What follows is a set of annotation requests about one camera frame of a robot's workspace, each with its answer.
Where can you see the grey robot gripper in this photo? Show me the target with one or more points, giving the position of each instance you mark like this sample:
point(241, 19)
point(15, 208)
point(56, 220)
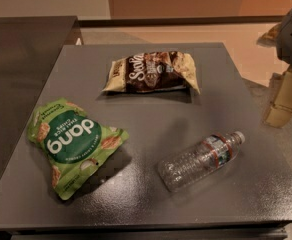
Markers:
point(280, 113)

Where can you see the clear plastic water bottle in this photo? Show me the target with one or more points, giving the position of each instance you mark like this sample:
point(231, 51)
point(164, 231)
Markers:
point(200, 160)

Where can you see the brown white snack bag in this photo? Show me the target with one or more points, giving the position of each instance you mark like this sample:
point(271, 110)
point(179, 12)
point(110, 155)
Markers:
point(152, 72)

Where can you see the green dang chips bag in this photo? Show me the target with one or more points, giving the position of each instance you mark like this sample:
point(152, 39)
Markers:
point(75, 145)

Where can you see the dark grey side table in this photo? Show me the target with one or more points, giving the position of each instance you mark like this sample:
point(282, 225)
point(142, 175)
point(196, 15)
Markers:
point(29, 48)

